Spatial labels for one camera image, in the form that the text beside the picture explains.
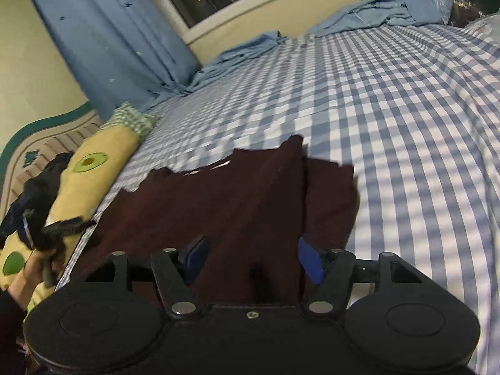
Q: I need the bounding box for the right blue star curtain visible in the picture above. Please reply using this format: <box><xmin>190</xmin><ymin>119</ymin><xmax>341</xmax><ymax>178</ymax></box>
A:
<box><xmin>308</xmin><ymin>0</ymin><xmax>453</xmax><ymax>37</ymax></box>

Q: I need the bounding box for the maroon vintage sweatshirt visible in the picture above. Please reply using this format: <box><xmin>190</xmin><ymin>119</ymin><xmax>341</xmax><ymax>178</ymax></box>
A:
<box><xmin>72</xmin><ymin>136</ymin><xmax>359</xmax><ymax>304</ymax></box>

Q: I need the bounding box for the dark navy clothes pile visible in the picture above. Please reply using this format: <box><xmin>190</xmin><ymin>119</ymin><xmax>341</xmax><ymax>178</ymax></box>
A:
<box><xmin>1</xmin><ymin>152</ymin><xmax>97</xmax><ymax>252</ymax></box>

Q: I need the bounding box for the teal trimmed headboard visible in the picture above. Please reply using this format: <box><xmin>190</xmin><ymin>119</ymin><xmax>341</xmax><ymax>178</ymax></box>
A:
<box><xmin>1</xmin><ymin>103</ymin><xmax>102</xmax><ymax>215</ymax></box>

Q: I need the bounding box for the left blue star curtain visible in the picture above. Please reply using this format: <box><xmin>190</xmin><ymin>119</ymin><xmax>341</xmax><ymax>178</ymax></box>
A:
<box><xmin>32</xmin><ymin>0</ymin><xmax>285</xmax><ymax>120</ymax></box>

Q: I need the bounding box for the blue checkered bed sheet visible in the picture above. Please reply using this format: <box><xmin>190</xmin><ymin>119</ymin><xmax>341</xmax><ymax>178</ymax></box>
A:
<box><xmin>57</xmin><ymin>23</ymin><xmax>500</xmax><ymax>375</ymax></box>

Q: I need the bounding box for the yellow avocado print quilt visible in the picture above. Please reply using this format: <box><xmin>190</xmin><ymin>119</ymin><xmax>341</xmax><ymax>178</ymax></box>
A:
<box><xmin>1</xmin><ymin>104</ymin><xmax>158</xmax><ymax>312</ymax></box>

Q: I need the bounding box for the person's left hand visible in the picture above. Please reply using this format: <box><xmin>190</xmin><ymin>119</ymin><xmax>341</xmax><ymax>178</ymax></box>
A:
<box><xmin>7</xmin><ymin>250</ymin><xmax>65</xmax><ymax>311</ymax></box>

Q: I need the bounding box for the blue star curtain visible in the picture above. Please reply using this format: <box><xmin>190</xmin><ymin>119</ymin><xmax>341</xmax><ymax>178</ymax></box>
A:
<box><xmin>32</xmin><ymin>0</ymin><xmax>285</xmax><ymax>120</ymax></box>
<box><xmin>308</xmin><ymin>0</ymin><xmax>453</xmax><ymax>37</ymax></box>

